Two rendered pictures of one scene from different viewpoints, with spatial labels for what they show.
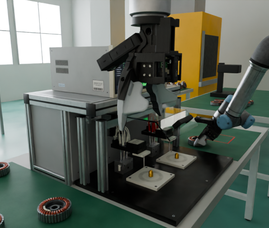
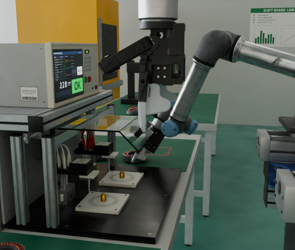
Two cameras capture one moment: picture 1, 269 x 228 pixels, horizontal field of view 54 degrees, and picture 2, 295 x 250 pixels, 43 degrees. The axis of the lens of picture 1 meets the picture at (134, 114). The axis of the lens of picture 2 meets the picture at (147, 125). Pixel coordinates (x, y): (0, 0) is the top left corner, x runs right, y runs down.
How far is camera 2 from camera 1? 0.33 m
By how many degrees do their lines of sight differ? 23
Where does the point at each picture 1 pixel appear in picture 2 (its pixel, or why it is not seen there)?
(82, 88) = (4, 98)
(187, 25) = (77, 10)
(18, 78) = not seen: outside the picture
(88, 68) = (13, 72)
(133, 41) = (144, 44)
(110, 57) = (116, 60)
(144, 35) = (155, 39)
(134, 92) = (152, 94)
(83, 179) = (23, 218)
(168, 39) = (182, 42)
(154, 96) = not seen: hidden behind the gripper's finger
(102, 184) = (54, 217)
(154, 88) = not seen: hidden behind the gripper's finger
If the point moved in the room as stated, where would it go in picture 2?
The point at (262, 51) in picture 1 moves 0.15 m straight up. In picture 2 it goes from (206, 49) to (207, 9)
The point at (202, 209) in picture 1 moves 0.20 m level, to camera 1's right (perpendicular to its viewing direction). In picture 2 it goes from (172, 223) to (224, 212)
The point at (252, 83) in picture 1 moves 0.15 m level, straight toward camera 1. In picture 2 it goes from (197, 83) to (202, 87)
